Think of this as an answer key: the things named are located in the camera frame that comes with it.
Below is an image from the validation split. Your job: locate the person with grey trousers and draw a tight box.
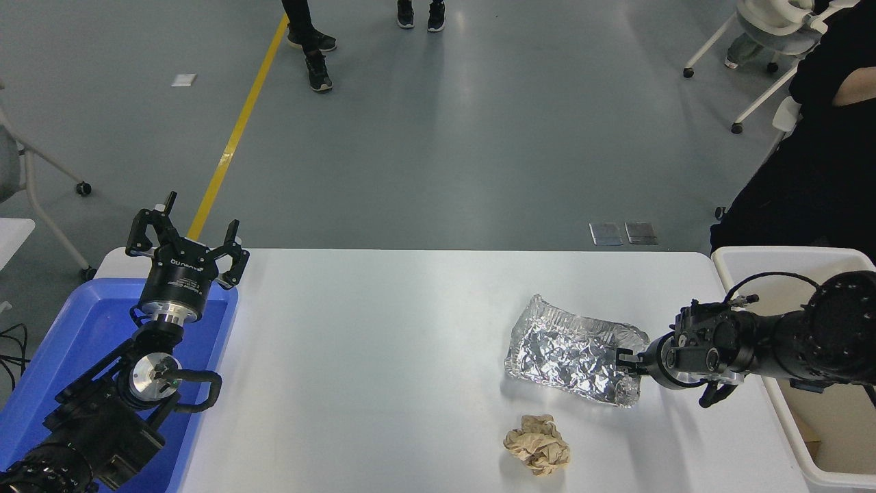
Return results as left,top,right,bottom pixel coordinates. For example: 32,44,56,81
724,30,778,71

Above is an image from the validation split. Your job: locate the person on yellow line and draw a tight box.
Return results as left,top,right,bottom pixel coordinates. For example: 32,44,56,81
281,0,337,94

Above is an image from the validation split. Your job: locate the large pale plastic bin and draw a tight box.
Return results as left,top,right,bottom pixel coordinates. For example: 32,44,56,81
710,245,876,491

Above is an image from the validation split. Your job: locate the silver foil tray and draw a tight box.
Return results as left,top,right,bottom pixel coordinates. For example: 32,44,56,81
504,294,651,409

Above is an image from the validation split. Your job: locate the white wheeled chair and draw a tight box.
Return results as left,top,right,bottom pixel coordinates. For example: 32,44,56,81
682,0,860,135

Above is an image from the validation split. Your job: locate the black cable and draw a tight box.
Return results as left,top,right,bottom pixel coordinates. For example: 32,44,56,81
0,323,30,392

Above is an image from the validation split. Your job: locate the grey wheeled chair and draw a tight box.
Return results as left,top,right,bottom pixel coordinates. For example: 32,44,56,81
0,79,96,282

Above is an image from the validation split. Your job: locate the small white side table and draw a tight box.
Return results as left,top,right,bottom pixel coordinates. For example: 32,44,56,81
0,218,36,272

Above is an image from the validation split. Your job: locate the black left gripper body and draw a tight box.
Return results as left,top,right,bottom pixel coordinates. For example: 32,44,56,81
139,240,221,318

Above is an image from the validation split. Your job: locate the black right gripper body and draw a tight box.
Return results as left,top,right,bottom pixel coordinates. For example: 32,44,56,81
645,329,717,392

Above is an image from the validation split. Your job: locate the crumpled tan paper ball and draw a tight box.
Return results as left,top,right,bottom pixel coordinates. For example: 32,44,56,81
503,414,571,477

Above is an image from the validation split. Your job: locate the white chair frame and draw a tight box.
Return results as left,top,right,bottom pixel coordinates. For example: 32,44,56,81
772,96,803,138

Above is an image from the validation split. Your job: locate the blue plastic tray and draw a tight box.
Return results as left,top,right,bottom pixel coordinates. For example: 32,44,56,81
0,277,239,493

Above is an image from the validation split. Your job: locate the person with black shoes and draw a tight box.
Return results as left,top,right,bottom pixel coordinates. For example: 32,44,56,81
396,0,447,34

